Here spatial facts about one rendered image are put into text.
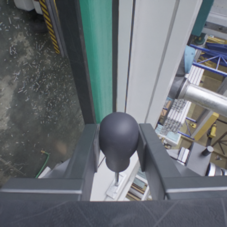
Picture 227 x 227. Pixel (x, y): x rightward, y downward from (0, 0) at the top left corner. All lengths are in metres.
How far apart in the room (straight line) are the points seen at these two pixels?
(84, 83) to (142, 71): 0.09
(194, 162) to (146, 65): 0.29
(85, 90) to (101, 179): 0.18
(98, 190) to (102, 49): 0.24
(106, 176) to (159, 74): 0.20
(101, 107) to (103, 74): 0.05
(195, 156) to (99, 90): 0.32
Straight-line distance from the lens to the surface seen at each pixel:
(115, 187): 0.32
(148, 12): 0.20
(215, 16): 0.89
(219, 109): 0.86
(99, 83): 0.20
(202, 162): 0.46
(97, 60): 0.18
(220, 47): 4.82
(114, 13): 0.21
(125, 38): 0.20
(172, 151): 0.46
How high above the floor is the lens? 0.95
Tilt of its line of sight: 17 degrees down
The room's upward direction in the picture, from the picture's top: 115 degrees clockwise
